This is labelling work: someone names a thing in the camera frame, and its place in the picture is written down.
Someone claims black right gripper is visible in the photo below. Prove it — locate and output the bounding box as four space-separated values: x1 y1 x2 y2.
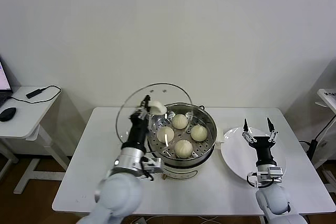
241 117 279 167

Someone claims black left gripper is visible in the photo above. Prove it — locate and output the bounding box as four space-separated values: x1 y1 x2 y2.
123 94 153 151

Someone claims glass lid with white handle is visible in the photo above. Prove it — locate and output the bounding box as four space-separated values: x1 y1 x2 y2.
115 82 194 154

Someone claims white steamed baozi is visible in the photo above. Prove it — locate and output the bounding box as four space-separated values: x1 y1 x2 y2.
191 125 209 142
156 126 175 144
172 114 189 130
175 140 194 159

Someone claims perforated stainless steel steamer basket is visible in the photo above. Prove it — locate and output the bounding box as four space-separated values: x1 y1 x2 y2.
146 102 218 168

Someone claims white oval plate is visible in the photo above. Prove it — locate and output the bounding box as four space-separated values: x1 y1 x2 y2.
220 126 288 185

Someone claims white electric cooker pot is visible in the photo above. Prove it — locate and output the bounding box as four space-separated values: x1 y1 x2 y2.
145 125 226 182

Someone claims white stand with label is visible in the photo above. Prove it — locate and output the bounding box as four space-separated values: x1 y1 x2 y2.
313 88 336 172

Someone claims black adapter box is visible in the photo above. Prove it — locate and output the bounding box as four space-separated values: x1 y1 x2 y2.
25 89 44 99

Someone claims white side table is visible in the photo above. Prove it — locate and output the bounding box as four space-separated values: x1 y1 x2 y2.
0 85 71 196

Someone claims black computer mouse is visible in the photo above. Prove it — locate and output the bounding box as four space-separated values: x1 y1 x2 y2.
0 106 17 122

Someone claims black laptop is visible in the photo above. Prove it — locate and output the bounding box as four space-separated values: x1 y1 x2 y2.
0 55 14 108

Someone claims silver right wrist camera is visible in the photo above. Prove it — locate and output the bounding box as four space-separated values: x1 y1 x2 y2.
267 165 284 183

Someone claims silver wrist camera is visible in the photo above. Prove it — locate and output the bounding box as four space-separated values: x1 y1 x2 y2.
267 165 284 183
141 157 164 176

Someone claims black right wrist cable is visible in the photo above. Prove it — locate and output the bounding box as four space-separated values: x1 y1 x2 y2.
246 173 259 188

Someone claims black floor cable with plug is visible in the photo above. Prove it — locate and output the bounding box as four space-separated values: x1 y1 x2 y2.
299 123 336 162

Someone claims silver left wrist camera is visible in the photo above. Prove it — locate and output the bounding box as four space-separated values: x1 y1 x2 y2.
141 157 164 176

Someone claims thin black adapter cable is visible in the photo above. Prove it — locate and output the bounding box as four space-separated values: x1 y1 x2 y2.
7 84 62 103

